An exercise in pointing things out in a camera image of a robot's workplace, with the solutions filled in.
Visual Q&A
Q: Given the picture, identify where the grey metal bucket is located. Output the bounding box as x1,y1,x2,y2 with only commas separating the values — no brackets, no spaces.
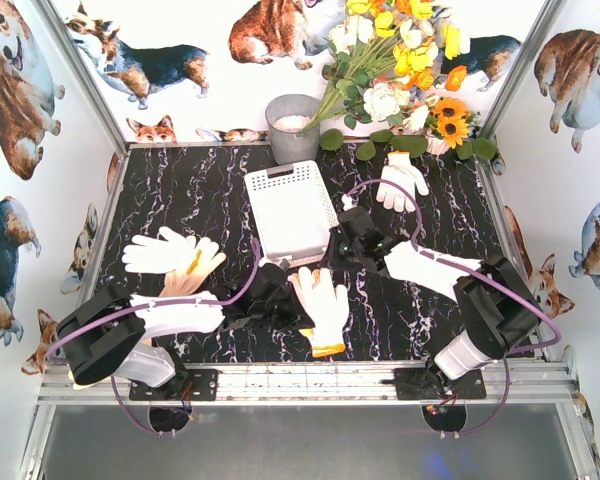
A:
265,94,320,165

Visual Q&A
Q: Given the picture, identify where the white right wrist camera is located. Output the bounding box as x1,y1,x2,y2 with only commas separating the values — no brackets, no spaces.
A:
341,195,357,211

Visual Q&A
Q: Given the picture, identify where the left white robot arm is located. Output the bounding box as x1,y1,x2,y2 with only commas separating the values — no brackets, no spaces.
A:
49,264,314,398

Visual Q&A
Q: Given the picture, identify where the white knit glove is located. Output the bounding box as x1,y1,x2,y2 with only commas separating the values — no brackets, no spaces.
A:
121,227,197,274

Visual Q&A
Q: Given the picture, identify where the artificial flower bouquet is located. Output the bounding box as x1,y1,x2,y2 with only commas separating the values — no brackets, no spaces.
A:
301,1,515,161

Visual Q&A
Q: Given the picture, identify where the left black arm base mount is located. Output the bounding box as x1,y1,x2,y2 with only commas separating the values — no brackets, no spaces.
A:
129,348,219,401

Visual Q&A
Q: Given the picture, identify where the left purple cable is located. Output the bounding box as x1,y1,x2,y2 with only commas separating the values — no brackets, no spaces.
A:
44,236,262,439

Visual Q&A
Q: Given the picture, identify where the white perforated storage basket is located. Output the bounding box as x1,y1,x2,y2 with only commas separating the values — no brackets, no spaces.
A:
244,160,338,268

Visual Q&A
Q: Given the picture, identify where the aluminium front rail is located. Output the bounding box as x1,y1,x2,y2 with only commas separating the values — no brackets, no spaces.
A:
36,363,581,406

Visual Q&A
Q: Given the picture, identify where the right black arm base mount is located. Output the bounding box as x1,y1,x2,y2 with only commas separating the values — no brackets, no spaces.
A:
380,357,487,401

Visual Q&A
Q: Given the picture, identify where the yellow palm glove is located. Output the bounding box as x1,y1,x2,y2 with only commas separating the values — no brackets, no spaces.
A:
288,267,350,358

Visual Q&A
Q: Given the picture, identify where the white glove by flowers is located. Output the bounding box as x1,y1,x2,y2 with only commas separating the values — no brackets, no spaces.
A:
376,151,429,213

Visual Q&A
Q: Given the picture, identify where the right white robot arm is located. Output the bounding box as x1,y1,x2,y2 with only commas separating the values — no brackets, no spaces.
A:
323,207,542,381

